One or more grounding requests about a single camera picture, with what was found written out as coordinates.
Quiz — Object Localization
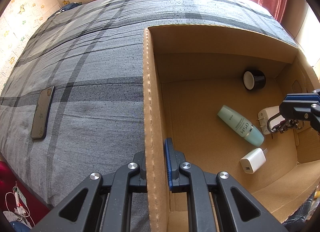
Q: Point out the keys with carabiner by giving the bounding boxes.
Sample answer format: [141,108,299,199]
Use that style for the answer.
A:
[266,113,304,134]

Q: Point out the black charger cube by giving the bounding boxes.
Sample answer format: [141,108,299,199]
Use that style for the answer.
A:
[242,69,266,91]

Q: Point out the teal cosmetic bottle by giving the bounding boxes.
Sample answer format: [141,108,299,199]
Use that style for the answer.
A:
[217,105,264,147]

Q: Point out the large white charger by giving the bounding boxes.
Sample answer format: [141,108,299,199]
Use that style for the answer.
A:
[258,105,287,136]

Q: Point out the brown cardboard box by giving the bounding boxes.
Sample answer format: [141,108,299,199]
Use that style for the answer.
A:
[143,25,319,231]

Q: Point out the white charging cable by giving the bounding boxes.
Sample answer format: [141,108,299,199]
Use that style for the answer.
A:
[4,183,36,226]

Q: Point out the dark blue cloth bundle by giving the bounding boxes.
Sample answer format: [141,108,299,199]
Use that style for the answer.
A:
[55,2,82,15]

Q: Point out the small white plug adapter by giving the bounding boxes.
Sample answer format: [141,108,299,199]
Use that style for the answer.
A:
[240,148,266,174]

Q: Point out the grey plaid bed cover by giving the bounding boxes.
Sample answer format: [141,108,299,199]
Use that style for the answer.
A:
[0,0,298,232]

